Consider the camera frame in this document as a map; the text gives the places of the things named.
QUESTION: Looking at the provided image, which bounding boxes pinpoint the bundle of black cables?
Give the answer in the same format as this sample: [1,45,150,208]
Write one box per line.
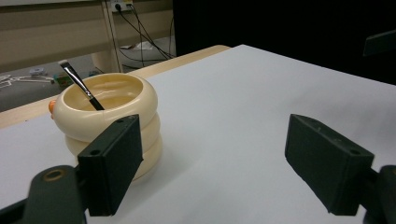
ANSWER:
[115,3,176,69]

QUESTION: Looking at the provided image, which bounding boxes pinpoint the white crumpled paper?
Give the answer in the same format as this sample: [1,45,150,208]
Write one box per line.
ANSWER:
[120,40,154,51]

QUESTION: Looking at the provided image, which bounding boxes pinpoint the white wall socket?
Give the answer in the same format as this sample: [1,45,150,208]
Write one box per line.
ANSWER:
[109,0,134,13]

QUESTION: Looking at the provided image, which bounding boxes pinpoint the white cord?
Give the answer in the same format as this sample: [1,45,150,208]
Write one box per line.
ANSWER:
[0,66,54,91]

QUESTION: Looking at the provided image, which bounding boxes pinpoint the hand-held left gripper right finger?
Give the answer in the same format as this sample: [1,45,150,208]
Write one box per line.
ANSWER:
[284,113,375,217]

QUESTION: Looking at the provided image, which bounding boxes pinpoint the cream ribbed cup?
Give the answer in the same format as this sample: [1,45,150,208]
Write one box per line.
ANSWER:
[48,72,163,182]

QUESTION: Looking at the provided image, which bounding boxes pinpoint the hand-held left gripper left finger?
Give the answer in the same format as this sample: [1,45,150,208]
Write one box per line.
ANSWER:
[78,114,144,217]

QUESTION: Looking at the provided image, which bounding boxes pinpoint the black makeup brush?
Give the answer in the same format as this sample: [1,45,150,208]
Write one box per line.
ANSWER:
[58,59,106,112]

